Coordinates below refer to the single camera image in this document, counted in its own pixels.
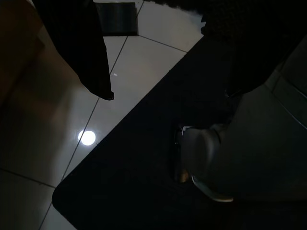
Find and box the smooth black floor mat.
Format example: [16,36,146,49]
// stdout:
[51,35,307,230]

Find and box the black foam puzzle mat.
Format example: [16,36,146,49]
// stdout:
[200,0,243,72]

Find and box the dark grey robot right leg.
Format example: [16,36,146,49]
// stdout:
[208,71,307,199]

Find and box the black ribbed pad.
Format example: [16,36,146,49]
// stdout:
[95,1,139,37]

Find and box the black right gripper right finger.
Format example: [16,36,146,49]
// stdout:
[225,0,307,96]

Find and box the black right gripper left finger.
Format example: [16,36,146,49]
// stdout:
[31,0,115,100]

